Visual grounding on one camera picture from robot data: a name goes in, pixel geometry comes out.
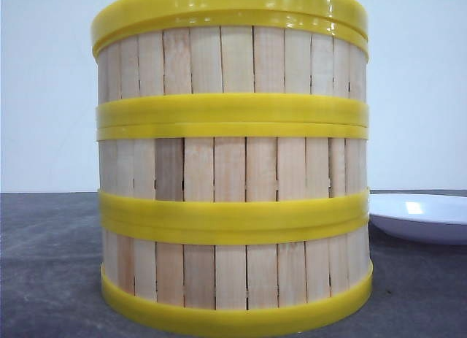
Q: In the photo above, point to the bamboo steamer basket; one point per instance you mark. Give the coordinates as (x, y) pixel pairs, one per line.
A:
(201, 191)
(161, 82)
(237, 291)

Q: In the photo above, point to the white plate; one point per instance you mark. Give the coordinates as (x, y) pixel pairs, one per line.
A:
(427, 218)

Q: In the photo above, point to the bamboo steamer lid yellow rim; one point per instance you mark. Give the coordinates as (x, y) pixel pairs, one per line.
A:
(345, 19)

